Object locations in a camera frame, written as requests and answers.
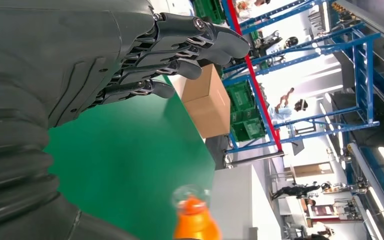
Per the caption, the green plastic crate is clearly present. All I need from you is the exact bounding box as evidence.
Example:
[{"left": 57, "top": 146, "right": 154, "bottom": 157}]
[
  {"left": 230, "top": 109, "right": 266, "bottom": 143},
  {"left": 225, "top": 80, "right": 256, "bottom": 112},
  {"left": 191, "top": 0, "right": 227, "bottom": 25}
]

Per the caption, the brown cardboard box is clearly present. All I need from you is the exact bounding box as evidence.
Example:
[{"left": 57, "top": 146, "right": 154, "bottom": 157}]
[{"left": 178, "top": 63, "right": 232, "bottom": 139}]

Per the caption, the red rack bar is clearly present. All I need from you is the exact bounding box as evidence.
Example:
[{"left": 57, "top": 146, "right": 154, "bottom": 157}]
[{"left": 226, "top": 0, "right": 283, "bottom": 152}]

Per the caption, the white cabinet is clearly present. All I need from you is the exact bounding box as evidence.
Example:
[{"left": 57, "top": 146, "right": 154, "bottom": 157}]
[{"left": 209, "top": 164, "right": 274, "bottom": 240}]

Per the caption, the brown wooden cabinet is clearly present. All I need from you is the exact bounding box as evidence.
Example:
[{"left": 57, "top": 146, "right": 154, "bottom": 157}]
[{"left": 289, "top": 161, "right": 334, "bottom": 179}]

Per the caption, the blue overhead beam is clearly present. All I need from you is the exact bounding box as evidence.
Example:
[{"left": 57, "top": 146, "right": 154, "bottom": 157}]
[{"left": 344, "top": 142, "right": 384, "bottom": 240}]

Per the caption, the grey metal post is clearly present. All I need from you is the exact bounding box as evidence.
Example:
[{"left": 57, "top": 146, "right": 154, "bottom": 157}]
[{"left": 222, "top": 150, "right": 286, "bottom": 170}]

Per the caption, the blue metal rack frame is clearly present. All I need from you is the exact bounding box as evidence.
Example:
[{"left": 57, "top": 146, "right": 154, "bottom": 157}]
[{"left": 221, "top": 0, "right": 382, "bottom": 155}]

